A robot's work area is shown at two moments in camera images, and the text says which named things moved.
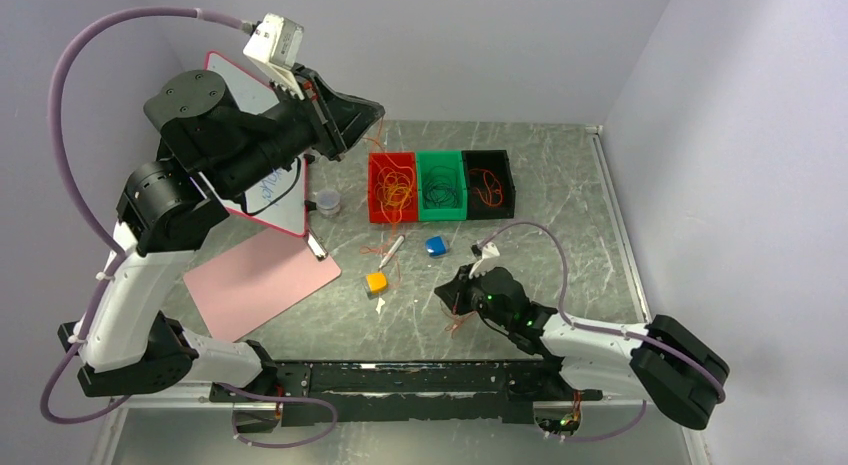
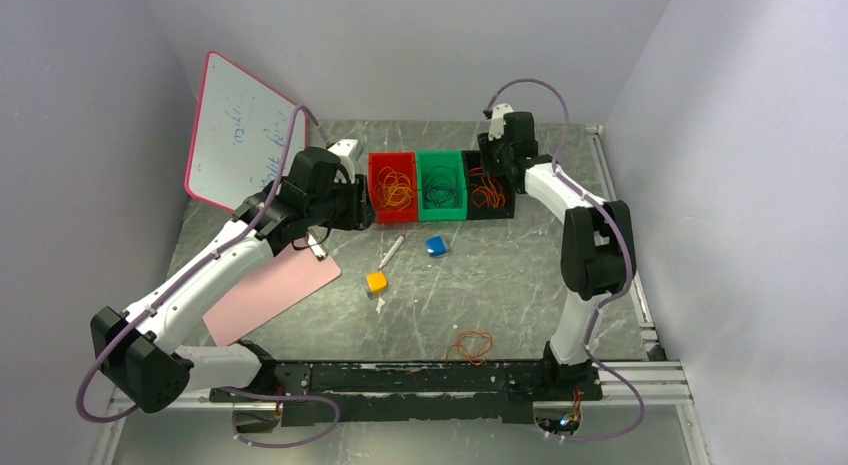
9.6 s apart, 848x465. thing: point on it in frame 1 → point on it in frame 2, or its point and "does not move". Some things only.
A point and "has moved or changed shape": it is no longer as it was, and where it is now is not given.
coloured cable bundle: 457,317 → 459,347
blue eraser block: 435,246 does not move
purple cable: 440,189 does not move
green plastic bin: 428,160 does not move
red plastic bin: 392,182 does not move
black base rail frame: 406,393 does not move
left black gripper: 338,121 → 360,214
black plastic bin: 490,192 does not move
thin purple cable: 440,188 does not move
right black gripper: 455,291 → 485,147
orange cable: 385,251 has moved or changed shape
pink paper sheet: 256,279 does not move
